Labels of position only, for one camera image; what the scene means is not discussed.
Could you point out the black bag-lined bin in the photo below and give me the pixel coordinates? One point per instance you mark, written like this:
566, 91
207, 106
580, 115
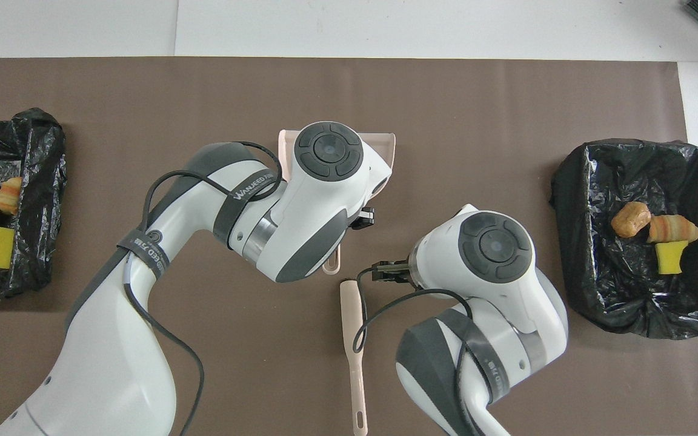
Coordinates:
628, 290
40, 157

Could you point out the brown table mat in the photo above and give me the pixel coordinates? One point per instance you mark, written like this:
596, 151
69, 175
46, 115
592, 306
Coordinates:
143, 91

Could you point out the greenish toy croissant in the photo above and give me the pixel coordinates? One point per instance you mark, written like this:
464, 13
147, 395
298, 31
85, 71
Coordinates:
676, 229

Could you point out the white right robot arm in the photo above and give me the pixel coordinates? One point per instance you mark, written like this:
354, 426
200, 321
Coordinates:
494, 290

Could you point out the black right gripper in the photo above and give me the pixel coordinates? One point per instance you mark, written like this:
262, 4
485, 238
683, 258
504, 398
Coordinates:
402, 274

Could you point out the small yellow sponge piece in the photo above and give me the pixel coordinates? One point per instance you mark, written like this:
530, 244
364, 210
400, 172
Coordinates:
670, 257

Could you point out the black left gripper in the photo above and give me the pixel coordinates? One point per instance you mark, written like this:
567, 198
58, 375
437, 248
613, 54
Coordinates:
356, 221

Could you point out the pink plastic dustpan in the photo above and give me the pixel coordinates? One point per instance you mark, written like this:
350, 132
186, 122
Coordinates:
388, 145

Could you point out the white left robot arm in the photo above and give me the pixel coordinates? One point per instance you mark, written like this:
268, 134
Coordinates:
264, 218

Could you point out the orange striped toy croissant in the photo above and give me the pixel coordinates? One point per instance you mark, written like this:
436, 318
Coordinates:
9, 197

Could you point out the brown toy bread loaf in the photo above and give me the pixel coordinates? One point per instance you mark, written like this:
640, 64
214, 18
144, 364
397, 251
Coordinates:
631, 220

